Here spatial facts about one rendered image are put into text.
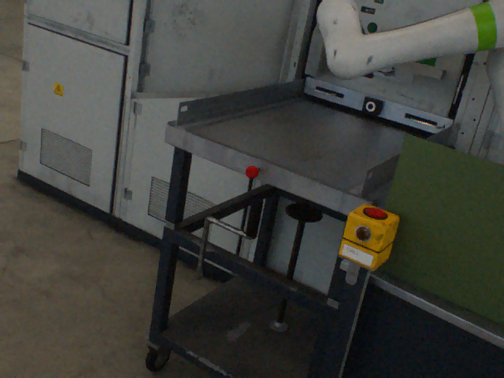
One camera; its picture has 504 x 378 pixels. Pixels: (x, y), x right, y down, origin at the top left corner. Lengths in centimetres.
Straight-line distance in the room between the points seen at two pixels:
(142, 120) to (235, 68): 67
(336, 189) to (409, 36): 43
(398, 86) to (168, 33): 77
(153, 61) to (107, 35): 82
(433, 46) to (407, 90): 53
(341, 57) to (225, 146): 37
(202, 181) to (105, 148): 54
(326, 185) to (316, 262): 92
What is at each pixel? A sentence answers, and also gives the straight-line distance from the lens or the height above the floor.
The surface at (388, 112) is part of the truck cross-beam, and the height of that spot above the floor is 89.
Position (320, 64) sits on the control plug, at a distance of 217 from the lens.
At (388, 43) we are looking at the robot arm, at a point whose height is 117.
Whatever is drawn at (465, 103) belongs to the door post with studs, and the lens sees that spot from 208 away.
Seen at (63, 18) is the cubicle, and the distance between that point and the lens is 299.
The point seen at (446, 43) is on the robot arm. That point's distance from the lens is 167.
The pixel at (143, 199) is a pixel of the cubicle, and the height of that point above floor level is 21.
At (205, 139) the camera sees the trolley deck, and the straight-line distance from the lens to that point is 168.
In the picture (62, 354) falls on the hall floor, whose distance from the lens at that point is 222.
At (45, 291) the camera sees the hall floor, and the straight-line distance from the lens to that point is 252.
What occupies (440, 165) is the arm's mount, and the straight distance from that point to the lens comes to 128.
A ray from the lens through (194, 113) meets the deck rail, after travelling 178.
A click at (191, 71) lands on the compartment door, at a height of 92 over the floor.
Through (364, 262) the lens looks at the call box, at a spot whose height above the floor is 81.
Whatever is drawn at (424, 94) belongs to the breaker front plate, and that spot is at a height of 97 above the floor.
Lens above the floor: 137
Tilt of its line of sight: 22 degrees down
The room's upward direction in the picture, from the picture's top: 11 degrees clockwise
